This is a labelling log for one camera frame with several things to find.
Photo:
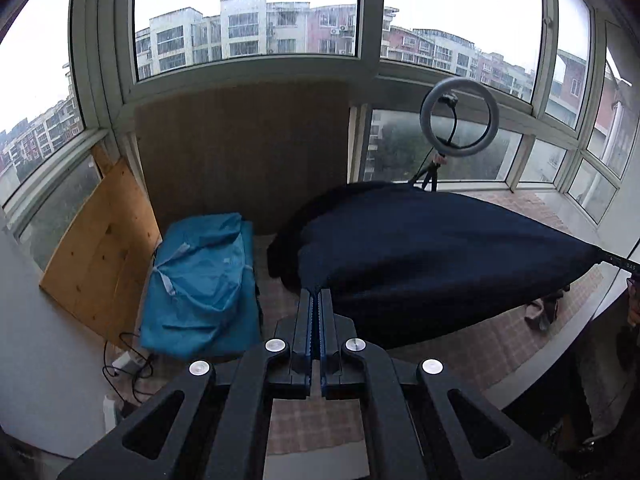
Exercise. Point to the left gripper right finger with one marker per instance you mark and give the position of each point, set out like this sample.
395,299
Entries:
421,421

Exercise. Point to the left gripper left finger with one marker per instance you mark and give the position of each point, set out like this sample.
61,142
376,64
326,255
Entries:
211,421

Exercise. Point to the navy blue sweatshirt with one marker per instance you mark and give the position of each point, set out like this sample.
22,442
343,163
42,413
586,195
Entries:
408,266

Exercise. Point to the person's right hand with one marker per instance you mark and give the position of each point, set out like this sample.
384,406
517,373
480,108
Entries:
633,312

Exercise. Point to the white power strip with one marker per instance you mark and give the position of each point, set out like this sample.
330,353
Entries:
111,413

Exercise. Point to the cream knit sweater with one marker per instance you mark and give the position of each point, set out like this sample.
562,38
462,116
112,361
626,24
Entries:
536,317

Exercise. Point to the white power adapter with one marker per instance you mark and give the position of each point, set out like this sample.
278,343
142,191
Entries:
128,363

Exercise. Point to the blue folded garment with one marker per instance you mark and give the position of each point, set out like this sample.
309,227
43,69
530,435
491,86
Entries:
200,301

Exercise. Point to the light pine wooden board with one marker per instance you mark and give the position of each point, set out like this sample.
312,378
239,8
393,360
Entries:
98,271

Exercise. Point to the grey wooden board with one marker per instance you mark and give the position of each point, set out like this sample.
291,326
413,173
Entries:
262,150

